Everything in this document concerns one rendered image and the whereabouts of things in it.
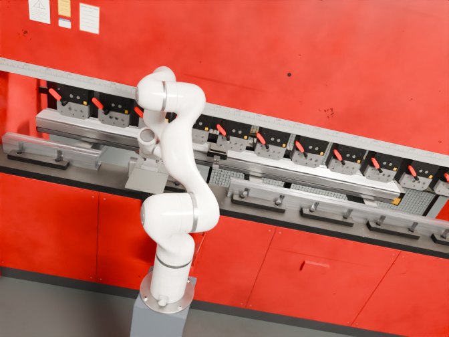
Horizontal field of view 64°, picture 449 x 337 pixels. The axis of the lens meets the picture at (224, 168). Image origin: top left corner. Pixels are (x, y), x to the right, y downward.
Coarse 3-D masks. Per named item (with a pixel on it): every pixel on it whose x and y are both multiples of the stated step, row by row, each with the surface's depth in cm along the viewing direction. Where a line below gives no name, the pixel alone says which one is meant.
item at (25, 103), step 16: (0, 80) 184; (16, 80) 199; (32, 80) 217; (0, 96) 187; (16, 96) 203; (32, 96) 221; (0, 112) 190; (16, 112) 206; (32, 112) 225; (0, 128) 193; (16, 128) 210; (32, 128) 230; (0, 144) 196; (0, 272) 226
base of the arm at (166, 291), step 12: (156, 264) 115; (156, 276) 117; (168, 276) 114; (180, 276) 115; (144, 288) 124; (156, 288) 119; (168, 288) 117; (180, 288) 120; (192, 288) 129; (144, 300) 120; (156, 300) 121; (168, 300) 120; (180, 300) 124; (156, 312) 119; (168, 312) 119
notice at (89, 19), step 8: (80, 8) 151; (88, 8) 151; (96, 8) 151; (80, 16) 153; (88, 16) 152; (96, 16) 152; (80, 24) 154; (88, 24) 154; (96, 24) 154; (96, 32) 156
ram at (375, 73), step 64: (0, 0) 150; (128, 0) 148; (192, 0) 148; (256, 0) 147; (320, 0) 146; (384, 0) 145; (448, 0) 144; (0, 64) 165; (64, 64) 164; (128, 64) 163; (192, 64) 162; (256, 64) 161; (320, 64) 159; (384, 64) 158; (448, 64) 157; (384, 128) 175; (448, 128) 174
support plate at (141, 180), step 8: (136, 168) 184; (160, 168) 188; (136, 176) 178; (144, 176) 180; (152, 176) 181; (160, 176) 183; (128, 184) 172; (136, 184) 173; (144, 184) 174; (152, 184) 176; (160, 184) 177; (152, 192) 171; (160, 192) 172
